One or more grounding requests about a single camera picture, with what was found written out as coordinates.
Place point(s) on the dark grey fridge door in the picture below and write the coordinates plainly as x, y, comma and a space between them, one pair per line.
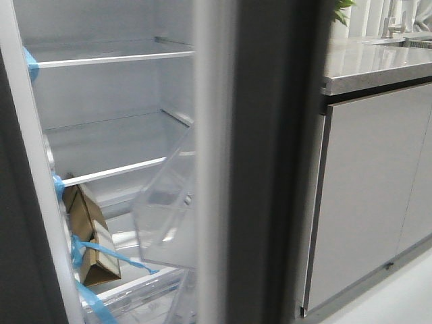
258, 74
29, 287

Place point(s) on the upper glass fridge shelf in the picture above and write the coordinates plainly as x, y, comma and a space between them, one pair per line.
116, 51

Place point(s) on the grey stone countertop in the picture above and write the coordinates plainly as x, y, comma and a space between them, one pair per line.
352, 66

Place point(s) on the glass fridge shelf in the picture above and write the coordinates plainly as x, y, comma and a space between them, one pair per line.
103, 149
116, 51

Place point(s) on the steel kitchen faucet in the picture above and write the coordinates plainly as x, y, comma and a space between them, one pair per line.
389, 23

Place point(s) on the blue tape on drawer bottom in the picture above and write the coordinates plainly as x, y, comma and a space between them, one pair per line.
99, 309

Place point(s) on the green potted plant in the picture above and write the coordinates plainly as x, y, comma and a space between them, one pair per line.
339, 11

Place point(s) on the middle glass fridge shelf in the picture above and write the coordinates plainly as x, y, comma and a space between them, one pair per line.
103, 149

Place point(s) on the blue tape across cardboard box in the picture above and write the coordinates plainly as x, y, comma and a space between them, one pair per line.
77, 254

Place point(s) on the brown cardboard box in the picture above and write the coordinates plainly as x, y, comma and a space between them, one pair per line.
88, 223

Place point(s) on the blue tape on shelf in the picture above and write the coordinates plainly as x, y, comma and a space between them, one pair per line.
33, 67
59, 186

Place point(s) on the clear crisper drawer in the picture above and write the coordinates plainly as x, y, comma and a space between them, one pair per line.
168, 296

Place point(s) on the lower clear door bin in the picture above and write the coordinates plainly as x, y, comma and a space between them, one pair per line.
163, 212

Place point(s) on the blue tape on upper shelf left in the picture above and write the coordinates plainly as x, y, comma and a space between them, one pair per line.
33, 67

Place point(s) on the left grey cabinet door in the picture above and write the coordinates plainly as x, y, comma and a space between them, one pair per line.
371, 149

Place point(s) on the right grey cabinet door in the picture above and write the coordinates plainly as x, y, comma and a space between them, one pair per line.
417, 222

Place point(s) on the grey cabinet door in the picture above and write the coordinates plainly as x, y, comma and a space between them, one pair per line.
417, 222
371, 149

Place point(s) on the blue tape on middle shelf left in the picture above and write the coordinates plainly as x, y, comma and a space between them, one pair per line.
59, 186

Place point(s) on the steel kitchen sink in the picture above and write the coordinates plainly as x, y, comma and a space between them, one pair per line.
419, 40

